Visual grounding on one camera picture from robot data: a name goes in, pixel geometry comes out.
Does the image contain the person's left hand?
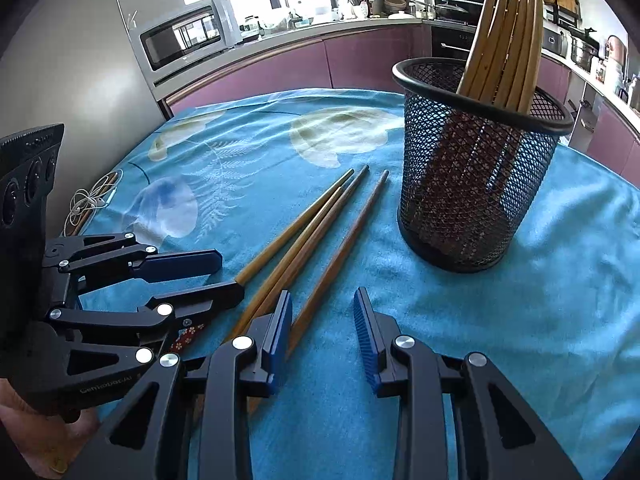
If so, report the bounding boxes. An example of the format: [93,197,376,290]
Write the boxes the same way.
[0,377,101,478]

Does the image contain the grey refrigerator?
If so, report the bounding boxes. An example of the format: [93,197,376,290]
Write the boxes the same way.
[0,0,173,271]

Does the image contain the floral-tipped wooden chopstick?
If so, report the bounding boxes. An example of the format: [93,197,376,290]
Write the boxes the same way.
[247,170,391,413]
[240,182,351,331]
[169,167,356,357]
[222,164,371,343]

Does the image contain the narrow pink base cabinet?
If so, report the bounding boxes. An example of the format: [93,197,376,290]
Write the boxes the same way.
[537,52,571,106]

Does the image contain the white microwave oven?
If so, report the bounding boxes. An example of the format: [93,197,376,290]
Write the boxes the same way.
[137,0,241,73]

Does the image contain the long pink base cabinet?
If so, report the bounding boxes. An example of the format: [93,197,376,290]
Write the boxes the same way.
[167,25,433,121]

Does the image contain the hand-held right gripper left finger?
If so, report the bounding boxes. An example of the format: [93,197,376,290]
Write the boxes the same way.
[65,290,293,480]

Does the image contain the built-in black oven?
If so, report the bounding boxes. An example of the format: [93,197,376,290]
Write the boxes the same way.
[430,25,476,61]

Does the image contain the silver rice cooker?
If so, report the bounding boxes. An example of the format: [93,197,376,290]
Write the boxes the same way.
[542,27,568,58]

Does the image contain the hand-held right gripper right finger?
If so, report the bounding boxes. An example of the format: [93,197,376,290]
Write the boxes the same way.
[353,287,583,480]

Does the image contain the white bottle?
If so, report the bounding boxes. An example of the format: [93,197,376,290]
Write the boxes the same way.
[602,60,623,93]

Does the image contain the black wall rack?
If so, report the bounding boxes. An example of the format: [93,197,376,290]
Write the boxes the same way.
[542,0,583,28]

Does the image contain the blue printed tablecloth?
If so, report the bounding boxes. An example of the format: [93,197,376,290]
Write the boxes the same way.
[62,87,640,480]

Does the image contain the stainless steel pot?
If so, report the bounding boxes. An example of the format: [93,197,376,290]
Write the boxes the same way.
[570,37,598,68]

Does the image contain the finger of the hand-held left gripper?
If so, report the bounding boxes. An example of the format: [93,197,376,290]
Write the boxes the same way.
[46,280,246,343]
[42,232,223,286]

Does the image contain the white cable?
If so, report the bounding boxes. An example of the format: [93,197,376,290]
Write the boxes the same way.
[67,170,123,233]

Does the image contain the black mesh pen holder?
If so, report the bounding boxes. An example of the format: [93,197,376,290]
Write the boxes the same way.
[391,57,575,273]

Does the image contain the pink thermos jug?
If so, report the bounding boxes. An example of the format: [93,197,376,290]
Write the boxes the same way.
[606,35,628,63]

